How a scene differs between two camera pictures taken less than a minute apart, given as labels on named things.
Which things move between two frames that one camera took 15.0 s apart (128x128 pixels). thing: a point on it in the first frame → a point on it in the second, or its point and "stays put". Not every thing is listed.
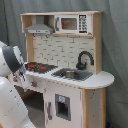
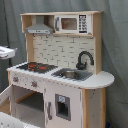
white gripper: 20,79 → 7,52
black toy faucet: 82,66 stays put
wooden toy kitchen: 64,63 stays put
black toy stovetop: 36,67 stays put
